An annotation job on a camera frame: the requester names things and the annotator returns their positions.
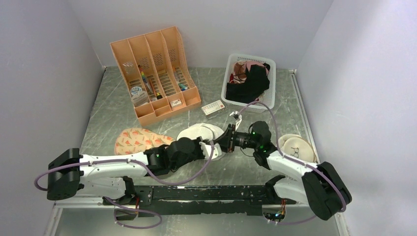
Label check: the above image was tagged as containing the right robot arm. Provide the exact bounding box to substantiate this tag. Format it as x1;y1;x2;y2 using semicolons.
214;121;352;220

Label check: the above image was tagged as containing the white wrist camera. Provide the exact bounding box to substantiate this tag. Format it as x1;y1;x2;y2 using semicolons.
199;142;224;161
229;111;242;130

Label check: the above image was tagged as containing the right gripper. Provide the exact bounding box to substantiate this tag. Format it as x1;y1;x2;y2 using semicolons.
214;123;260;152

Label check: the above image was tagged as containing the white grey deli box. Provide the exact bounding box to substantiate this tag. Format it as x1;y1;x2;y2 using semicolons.
201;100;226;118

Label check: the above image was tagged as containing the purple cable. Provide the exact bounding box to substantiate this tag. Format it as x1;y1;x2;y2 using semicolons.
236;101;348;226
34;141;216;230

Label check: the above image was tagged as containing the floral peach bra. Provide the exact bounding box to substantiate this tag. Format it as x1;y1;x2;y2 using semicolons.
114;128;175;155

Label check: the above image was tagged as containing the white plastic basket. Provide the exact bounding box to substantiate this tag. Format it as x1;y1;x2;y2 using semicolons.
221;53;276;113

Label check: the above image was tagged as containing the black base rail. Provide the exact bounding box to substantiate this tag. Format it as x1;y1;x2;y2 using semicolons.
114;185;295;216

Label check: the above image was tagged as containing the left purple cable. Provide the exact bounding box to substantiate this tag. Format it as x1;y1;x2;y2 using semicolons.
34;141;216;230

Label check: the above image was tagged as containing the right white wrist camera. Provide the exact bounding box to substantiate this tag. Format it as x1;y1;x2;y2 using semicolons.
229;111;242;130

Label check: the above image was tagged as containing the small white staples box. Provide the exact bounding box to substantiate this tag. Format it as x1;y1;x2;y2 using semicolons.
170;99;182;108

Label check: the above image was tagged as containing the beige bra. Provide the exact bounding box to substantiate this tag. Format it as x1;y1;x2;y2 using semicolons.
278;134;317;163

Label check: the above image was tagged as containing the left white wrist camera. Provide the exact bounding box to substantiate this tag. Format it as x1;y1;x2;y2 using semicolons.
199;142;224;161

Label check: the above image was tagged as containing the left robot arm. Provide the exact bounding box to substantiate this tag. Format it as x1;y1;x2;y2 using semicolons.
44;138;217;205

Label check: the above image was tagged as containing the white mesh laundry bag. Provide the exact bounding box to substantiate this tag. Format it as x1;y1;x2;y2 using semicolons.
176;123;225;161

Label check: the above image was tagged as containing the pink bra in basket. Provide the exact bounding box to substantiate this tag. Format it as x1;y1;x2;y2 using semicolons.
229;60;270;84

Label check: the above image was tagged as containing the rainbow coloured pen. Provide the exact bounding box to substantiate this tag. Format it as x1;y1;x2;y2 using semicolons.
138;64;153;95

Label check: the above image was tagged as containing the round patterned tape roll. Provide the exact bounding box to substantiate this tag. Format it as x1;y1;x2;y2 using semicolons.
130;86;143;96

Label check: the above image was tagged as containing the orange plastic file organizer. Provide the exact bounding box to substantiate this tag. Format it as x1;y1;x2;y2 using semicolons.
110;26;202;126

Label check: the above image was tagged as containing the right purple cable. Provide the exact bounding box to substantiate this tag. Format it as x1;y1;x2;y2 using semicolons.
236;101;348;226

